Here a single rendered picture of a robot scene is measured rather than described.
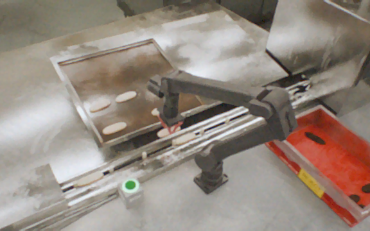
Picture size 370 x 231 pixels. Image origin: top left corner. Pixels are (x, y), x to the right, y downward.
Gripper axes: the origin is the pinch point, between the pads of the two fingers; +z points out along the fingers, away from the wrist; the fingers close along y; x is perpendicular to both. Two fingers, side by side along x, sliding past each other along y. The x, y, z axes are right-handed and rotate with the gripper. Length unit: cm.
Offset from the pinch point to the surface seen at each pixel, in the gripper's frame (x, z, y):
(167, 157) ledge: -4.4, 7.5, 6.7
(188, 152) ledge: 4.4, 7.4, 8.6
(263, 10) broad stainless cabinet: 224, 68, -162
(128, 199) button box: -26.4, 6.1, 17.3
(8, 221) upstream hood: -62, 2, 8
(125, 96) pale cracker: -5.4, 1.3, -27.4
